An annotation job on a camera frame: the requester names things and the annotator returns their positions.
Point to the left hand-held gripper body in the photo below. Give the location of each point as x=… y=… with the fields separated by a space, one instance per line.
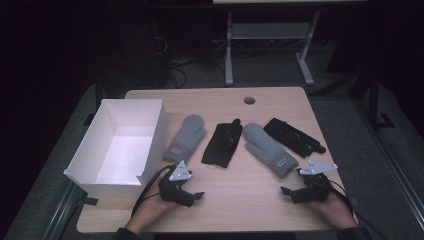
x=175 y=188

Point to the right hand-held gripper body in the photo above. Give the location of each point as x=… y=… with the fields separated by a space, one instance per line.
x=315 y=188

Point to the black glove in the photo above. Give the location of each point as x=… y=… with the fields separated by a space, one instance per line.
x=290 y=136
x=221 y=143

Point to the person's right hand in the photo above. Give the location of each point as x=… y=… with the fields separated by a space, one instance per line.
x=333 y=208

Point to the grey knit mitten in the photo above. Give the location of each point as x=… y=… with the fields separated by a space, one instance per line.
x=266 y=148
x=186 y=136

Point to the white open box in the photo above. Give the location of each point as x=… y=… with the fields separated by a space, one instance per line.
x=126 y=156

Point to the black metal stand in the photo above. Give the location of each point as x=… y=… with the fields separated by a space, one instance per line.
x=373 y=100

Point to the grey metal stand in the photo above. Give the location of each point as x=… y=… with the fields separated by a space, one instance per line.
x=266 y=31

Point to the aluminium frame rail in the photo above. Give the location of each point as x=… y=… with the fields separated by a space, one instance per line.
x=61 y=213
x=396 y=173

